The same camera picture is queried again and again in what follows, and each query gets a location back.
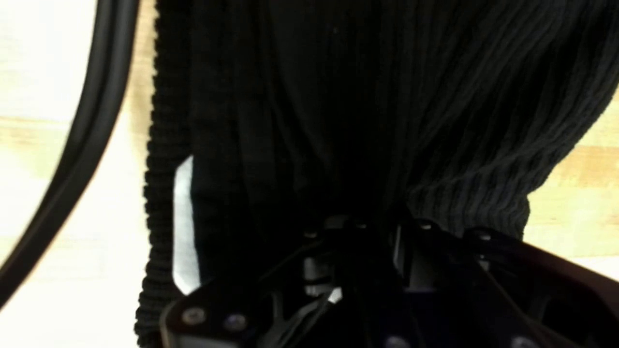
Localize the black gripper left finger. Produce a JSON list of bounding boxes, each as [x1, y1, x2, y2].
[[159, 213, 391, 348]]

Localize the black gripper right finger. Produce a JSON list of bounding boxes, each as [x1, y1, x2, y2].
[[391, 217, 619, 348]]

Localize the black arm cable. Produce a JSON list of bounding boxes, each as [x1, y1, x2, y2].
[[0, 0, 142, 312]]

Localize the black ribbed towel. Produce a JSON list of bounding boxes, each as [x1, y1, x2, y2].
[[132, 0, 619, 348]]

